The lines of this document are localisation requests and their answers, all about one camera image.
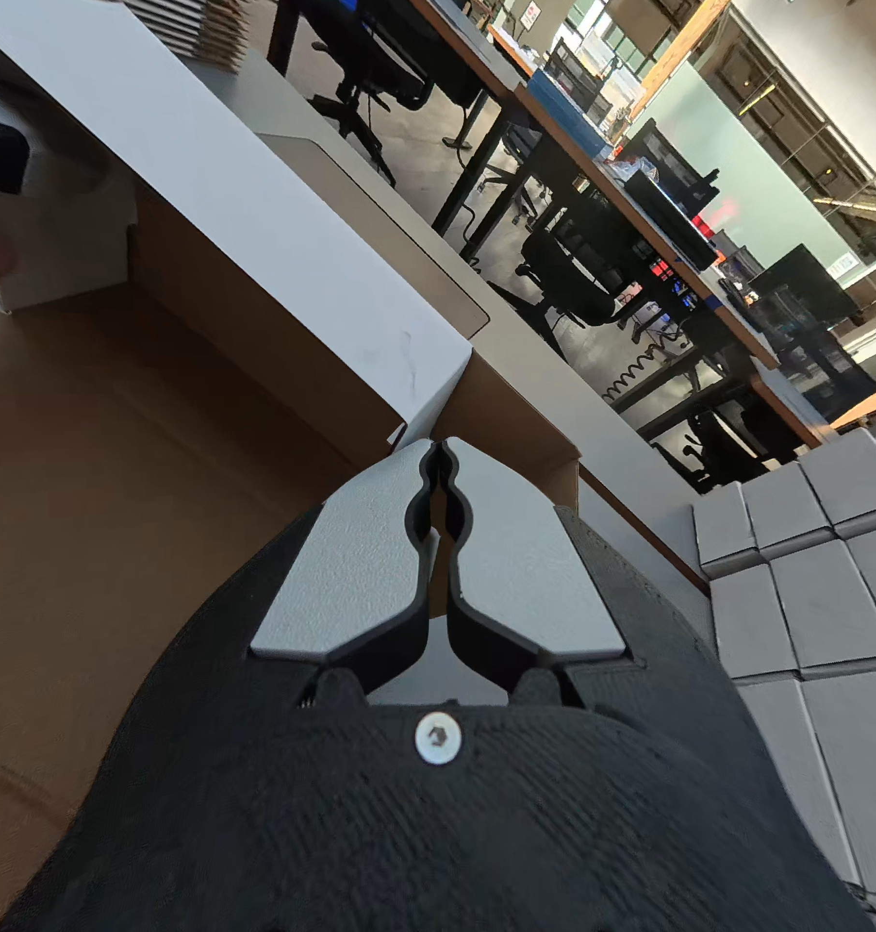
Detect wooden desk with blue board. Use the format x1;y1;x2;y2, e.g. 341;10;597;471
432;82;782;452

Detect black coiled cable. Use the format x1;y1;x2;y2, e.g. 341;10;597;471
599;341;697;405

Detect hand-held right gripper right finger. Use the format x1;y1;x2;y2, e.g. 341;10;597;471
438;436;628;690

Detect stack of folded grey boxes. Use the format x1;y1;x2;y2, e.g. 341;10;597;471
691;426;876;920

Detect long wooden desk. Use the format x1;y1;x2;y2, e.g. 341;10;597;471
266;0;542;234

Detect black crate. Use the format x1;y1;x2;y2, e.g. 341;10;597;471
622;118;723;214

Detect black and blue office chair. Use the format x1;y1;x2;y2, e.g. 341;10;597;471
292;0;486;186

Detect stack of flat cardboard sheets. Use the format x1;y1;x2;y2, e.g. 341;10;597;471
121;0;253;72

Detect black wire basket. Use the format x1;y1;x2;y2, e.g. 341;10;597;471
543;38;613;114

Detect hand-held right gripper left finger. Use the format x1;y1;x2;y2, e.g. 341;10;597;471
248;438;439;693

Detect black computer monitor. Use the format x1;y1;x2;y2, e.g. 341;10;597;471
747;243;861;330

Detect white and brown cardboard box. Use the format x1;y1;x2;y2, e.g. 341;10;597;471
0;0;582;920

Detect blue board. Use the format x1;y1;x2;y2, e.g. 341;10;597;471
527;66;617;160

